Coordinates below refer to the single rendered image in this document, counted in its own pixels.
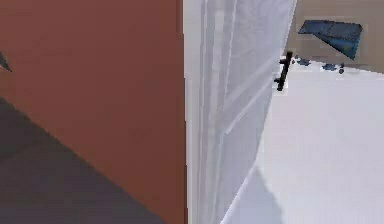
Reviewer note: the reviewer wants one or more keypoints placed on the white room door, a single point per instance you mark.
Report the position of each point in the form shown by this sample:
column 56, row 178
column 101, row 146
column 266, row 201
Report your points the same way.
column 233, row 83

